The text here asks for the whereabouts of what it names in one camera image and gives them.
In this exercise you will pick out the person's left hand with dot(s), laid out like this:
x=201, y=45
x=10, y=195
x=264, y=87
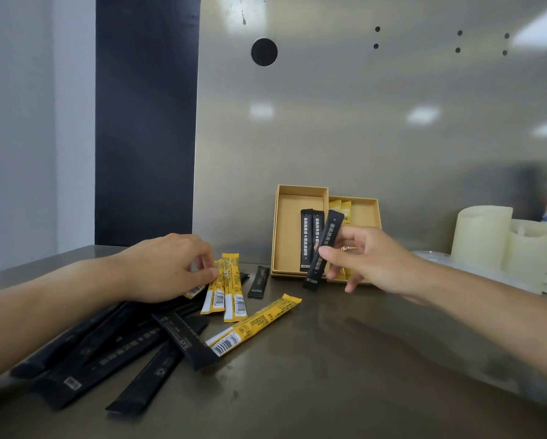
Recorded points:
x=163, y=269

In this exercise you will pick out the person's right hand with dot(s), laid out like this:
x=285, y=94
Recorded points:
x=383, y=265

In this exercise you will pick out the person's left thumb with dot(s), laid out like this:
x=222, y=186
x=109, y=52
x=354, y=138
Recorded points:
x=202, y=278

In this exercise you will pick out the person's right thumb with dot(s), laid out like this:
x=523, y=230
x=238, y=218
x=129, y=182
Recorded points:
x=355, y=233

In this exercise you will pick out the person's right middle finger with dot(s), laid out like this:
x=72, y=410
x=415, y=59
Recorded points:
x=335, y=271

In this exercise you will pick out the black stick sachet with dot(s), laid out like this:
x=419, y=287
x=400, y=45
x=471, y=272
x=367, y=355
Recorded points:
x=306, y=237
x=332, y=223
x=258, y=282
x=318, y=221

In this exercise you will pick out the person's left forearm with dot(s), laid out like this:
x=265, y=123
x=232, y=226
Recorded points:
x=49, y=306

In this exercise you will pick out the person's right forearm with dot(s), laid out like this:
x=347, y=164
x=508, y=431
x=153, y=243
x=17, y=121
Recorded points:
x=492, y=306

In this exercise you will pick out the brown cardboard box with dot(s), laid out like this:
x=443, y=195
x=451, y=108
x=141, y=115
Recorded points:
x=287, y=233

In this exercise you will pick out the pile of black sachets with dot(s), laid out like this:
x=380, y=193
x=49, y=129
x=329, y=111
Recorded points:
x=118, y=347

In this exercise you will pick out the tall cream cylinder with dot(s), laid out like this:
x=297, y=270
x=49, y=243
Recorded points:
x=481, y=237

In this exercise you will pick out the short cream cylinder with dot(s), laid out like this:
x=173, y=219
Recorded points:
x=529, y=251

